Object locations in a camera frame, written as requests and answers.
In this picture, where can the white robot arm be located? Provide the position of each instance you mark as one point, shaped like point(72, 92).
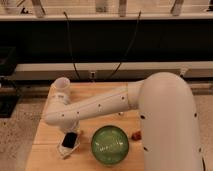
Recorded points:
point(168, 115)

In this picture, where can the white plastic cup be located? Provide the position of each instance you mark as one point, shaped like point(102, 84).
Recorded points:
point(61, 86)

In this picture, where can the white sponge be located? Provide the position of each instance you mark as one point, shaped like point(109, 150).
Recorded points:
point(66, 152)

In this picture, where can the green bowl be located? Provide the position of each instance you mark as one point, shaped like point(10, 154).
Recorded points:
point(109, 145)

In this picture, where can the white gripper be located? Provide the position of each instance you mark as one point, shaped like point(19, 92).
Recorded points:
point(70, 127)

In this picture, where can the brown oval object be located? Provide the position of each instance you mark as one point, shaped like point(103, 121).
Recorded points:
point(136, 136)

